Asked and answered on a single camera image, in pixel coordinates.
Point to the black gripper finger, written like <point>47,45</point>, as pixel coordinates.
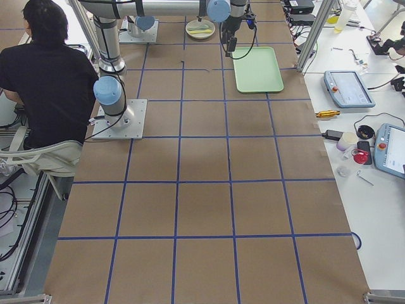
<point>231,42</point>

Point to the white round plate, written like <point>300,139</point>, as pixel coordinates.
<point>201,36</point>

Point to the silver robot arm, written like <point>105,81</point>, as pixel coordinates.
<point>217,11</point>
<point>109,90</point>

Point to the yellow plastic fork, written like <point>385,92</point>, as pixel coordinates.
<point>200,31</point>

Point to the mint green tray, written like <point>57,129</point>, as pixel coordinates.
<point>257,70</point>

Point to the upper blue teach pendant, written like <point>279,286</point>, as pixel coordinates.
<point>347,89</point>

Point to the blue teach pendant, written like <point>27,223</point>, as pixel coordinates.
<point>389,150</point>
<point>347,89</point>

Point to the black power adapter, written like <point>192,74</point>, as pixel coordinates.
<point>332,135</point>

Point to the white cup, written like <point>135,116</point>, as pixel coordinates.
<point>347,140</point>

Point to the person in black shirt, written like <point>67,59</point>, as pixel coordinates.
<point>52,81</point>

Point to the red round object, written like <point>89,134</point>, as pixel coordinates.
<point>360,156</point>

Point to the lower blue teach pendant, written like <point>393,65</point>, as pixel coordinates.
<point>389,150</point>

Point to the white office chair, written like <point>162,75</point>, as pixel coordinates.
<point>57,160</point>

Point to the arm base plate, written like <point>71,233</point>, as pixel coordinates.
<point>131,34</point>
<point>128,126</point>

